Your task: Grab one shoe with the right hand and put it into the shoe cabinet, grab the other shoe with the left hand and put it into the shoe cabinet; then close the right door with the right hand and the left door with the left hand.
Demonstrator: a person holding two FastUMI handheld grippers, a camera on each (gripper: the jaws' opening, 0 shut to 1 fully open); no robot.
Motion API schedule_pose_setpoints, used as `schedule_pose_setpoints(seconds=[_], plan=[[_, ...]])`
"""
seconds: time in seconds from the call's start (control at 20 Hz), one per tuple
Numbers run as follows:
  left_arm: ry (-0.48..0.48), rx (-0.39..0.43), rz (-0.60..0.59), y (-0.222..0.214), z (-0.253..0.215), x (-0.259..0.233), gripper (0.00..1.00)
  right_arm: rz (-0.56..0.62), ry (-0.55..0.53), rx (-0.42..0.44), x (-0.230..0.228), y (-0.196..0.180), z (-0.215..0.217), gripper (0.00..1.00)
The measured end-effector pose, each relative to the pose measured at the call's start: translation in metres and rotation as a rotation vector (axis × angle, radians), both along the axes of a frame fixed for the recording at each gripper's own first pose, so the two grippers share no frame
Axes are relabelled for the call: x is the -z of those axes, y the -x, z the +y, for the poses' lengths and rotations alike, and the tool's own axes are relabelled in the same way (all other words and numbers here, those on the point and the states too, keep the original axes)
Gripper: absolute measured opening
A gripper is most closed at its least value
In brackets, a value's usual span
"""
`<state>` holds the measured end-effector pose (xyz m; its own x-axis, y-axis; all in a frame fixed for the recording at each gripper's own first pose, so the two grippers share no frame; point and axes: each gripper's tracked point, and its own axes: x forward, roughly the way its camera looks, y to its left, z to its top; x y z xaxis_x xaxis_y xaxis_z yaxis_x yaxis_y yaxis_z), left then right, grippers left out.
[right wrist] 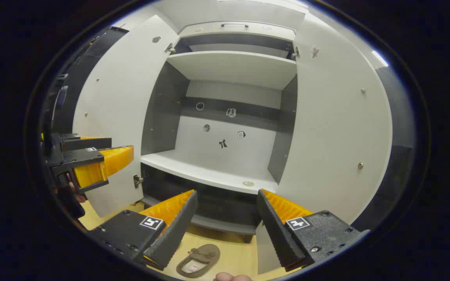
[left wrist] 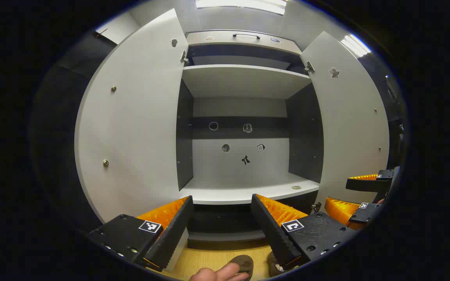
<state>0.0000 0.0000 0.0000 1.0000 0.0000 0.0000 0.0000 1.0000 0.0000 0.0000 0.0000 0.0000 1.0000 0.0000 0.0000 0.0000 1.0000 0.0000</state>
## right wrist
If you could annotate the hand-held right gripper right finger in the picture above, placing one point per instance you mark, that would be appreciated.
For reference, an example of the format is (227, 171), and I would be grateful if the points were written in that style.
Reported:
(275, 230)

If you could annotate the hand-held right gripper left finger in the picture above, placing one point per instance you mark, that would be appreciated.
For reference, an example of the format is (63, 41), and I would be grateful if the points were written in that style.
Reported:
(174, 234)

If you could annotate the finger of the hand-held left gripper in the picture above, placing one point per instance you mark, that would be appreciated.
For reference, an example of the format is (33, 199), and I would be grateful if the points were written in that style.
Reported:
(80, 156)
(84, 143)

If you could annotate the brown fuzzy shoe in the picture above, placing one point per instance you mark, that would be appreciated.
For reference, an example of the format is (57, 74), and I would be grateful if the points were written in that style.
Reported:
(199, 259)

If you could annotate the white shoe cabinet door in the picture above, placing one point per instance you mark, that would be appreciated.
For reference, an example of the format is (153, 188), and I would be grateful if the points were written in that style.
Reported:
(119, 97)
(334, 125)

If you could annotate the metal door hinge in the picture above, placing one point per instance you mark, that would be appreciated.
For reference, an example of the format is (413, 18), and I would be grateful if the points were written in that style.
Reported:
(137, 180)
(296, 52)
(170, 48)

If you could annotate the ceiling light panel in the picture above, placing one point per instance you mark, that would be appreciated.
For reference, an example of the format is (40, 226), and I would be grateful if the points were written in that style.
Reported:
(380, 58)

